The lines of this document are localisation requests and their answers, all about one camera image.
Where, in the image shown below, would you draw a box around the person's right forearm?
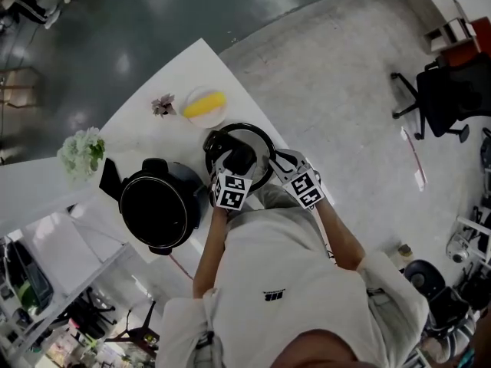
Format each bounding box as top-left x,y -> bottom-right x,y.
313,197 -> 366,272

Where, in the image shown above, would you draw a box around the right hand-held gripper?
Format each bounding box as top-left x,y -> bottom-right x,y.
267,148 -> 324,211

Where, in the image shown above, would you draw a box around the small dried flower ornament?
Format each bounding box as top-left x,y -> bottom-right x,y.
150,93 -> 178,119

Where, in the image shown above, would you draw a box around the white flower bouquet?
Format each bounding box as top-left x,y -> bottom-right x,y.
56,127 -> 107,186

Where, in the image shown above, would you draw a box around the person's left forearm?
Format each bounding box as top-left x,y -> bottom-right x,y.
193,207 -> 229,299

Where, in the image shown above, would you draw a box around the white table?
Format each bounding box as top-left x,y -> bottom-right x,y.
67,37 -> 305,265

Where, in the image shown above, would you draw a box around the person's grey trousers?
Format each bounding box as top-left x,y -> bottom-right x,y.
245,182 -> 320,215

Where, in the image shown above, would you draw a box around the yellow corn cob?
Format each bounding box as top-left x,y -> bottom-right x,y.
183,92 -> 228,118

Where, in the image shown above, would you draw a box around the dark kitchen appliance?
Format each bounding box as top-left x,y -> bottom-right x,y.
7,239 -> 55,314

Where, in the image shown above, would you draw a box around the black office chair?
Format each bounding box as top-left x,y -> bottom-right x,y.
390,54 -> 491,143

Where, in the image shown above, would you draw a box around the silver black cooker lid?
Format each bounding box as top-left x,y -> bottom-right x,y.
202,122 -> 277,196

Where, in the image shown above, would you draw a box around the black cloth pouch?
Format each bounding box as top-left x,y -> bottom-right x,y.
98,158 -> 126,203

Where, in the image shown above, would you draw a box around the white metal shelf rack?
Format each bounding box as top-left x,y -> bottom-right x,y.
0,209 -> 155,360

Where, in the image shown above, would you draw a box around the black pressure cooker pot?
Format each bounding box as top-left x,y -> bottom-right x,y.
119,158 -> 209,257

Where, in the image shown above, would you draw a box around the person's white shirt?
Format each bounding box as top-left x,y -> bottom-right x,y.
157,207 -> 430,368

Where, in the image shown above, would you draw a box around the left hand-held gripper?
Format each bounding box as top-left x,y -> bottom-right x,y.
209,149 -> 259,212

